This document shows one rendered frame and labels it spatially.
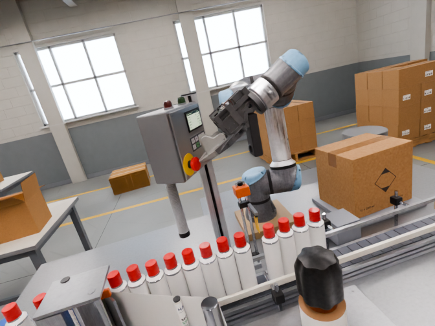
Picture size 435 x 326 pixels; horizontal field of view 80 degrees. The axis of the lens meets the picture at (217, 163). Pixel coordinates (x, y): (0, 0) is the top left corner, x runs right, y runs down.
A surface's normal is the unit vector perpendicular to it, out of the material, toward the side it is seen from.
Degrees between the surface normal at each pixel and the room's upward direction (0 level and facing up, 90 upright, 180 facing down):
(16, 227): 90
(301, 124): 90
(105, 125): 90
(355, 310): 0
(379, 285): 0
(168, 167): 90
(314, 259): 0
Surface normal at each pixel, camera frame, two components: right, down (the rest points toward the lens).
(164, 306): -0.27, 0.35
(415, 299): -0.21, -0.93
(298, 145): 0.18, 0.26
